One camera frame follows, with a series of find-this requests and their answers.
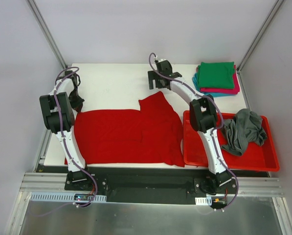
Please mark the grey crumpled t-shirt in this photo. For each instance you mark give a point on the grey crumpled t-shirt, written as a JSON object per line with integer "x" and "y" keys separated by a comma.
{"x": 245, "y": 127}

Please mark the right white cable duct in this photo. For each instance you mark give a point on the right white cable duct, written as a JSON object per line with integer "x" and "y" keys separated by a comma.
{"x": 203, "y": 201}

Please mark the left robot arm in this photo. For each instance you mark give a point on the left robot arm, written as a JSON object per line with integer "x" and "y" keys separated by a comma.
{"x": 59, "y": 109}

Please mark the red plastic tray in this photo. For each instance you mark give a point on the red plastic tray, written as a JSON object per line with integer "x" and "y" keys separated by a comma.
{"x": 256, "y": 158}

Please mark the magenta folded t-shirt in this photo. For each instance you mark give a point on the magenta folded t-shirt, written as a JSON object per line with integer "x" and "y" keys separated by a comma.
{"x": 219, "y": 91}

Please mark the left aluminium frame post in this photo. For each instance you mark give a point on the left aluminium frame post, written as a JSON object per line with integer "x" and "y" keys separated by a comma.
{"x": 46, "y": 32}

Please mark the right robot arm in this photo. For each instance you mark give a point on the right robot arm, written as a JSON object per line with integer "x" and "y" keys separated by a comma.
{"x": 205, "y": 118}

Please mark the red t-shirt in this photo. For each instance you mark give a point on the red t-shirt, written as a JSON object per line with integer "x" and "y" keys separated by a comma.
{"x": 150, "y": 135}

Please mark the right aluminium frame post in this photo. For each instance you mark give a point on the right aluminium frame post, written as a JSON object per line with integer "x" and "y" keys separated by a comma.
{"x": 262, "y": 30}

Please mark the white cable duct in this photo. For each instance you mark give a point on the white cable duct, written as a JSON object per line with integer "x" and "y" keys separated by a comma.
{"x": 203, "y": 201}
{"x": 66, "y": 197}

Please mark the green folded t-shirt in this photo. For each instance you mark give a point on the green folded t-shirt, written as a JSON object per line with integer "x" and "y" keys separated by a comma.
{"x": 216, "y": 75}

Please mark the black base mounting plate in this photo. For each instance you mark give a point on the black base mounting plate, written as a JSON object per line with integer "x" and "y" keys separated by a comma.
{"x": 153, "y": 185}

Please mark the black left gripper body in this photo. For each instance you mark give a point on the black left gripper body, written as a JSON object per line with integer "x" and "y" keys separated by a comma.
{"x": 77, "y": 101}

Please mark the teal folded t-shirt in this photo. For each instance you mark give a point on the teal folded t-shirt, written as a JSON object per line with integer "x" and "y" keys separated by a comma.
{"x": 204, "y": 94}

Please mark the aluminium frame post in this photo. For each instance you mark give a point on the aluminium frame post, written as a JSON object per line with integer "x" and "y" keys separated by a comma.
{"x": 46, "y": 32}
{"x": 262, "y": 30}

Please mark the left white cable duct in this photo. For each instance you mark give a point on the left white cable duct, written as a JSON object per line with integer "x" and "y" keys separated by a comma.
{"x": 66, "y": 197}

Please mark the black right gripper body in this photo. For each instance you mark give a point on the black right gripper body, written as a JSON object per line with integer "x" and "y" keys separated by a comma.
{"x": 152, "y": 80}

